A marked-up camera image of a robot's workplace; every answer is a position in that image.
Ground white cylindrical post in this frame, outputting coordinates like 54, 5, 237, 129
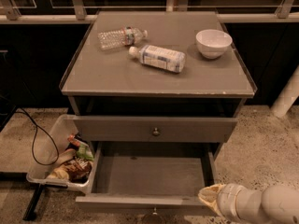
271, 65, 299, 118

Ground grey drawer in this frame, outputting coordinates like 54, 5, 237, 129
74, 116, 237, 143
76, 142, 217, 216

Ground green snack bag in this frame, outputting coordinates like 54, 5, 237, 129
77, 142, 94, 161

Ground white ceramic bowl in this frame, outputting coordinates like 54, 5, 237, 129
195, 29, 233, 59

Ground grey top drawer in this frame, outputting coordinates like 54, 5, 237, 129
74, 116, 237, 143

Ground white labelled plastic bottle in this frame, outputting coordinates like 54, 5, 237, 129
129, 45, 186, 74

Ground grey drawer cabinet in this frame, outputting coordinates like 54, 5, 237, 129
59, 10, 258, 147

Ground clear plastic snack bin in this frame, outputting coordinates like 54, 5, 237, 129
26, 114, 90, 193

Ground brown snack bag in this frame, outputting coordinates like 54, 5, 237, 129
48, 158, 93, 182

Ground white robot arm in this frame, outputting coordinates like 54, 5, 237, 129
198, 184, 299, 224

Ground clear crushed water bottle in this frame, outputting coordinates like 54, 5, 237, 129
98, 26, 148, 50

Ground metal railing frame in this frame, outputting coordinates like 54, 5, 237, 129
0, 0, 298, 23

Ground black cable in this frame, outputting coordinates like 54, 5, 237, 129
0, 93, 60, 166

